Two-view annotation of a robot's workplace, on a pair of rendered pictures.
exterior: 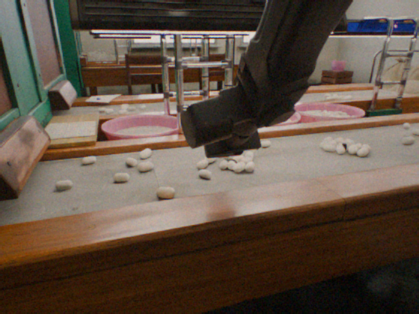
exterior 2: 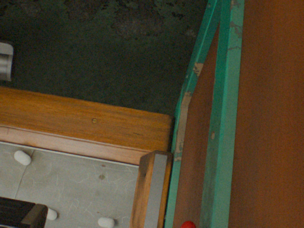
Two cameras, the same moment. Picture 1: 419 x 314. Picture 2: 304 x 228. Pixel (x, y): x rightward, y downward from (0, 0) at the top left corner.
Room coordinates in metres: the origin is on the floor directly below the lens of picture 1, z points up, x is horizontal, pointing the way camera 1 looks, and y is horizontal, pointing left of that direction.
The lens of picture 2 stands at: (0.66, 0.38, 1.58)
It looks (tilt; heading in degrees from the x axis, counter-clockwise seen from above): 65 degrees down; 195
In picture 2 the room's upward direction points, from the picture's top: 12 degrees clockwise
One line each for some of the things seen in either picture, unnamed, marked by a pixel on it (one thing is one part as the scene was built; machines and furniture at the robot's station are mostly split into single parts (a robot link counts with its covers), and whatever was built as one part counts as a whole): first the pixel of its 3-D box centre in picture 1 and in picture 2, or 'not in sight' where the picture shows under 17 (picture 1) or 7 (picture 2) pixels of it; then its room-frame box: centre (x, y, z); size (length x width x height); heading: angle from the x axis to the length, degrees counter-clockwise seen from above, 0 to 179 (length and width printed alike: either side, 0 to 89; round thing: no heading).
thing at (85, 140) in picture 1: (72, 128); not in sight; (0.88, 0.42, 0.77); 0.33 x 0.15 x 0.01; 17
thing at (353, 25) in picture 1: (373, 28); not in sight; (1.55, -0.79, 1.08); 0.62 x 0.08 x 0.07; 107
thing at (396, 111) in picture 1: (379, 68); not in sight; (1.48, -0.82, 0.90); 0.20 x 0.19 x 0.45; 107
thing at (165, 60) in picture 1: (180, 75); not in sight; (1.19, 0.11, 0.90); 0.20 x 0.19 x 0.45; 107
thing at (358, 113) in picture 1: (325, 120); not in sight; (1.16, -0.47, 0.72); 0.27 x 0.27 x 0.10
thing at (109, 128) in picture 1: (144, 137); not in sight; (0.94, 0.22, 0.72); 0.27 x 0.27 x 0.10
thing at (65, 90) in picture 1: (64, 93); not in sight; (1.19, 0.58, 0.83); 0.30 x 0.06 x 0.07; 17
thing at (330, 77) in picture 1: (336, 77); not in sight; (6.26, -2.63, 0.32); 0.42 x 0.42 x 0.64; 20
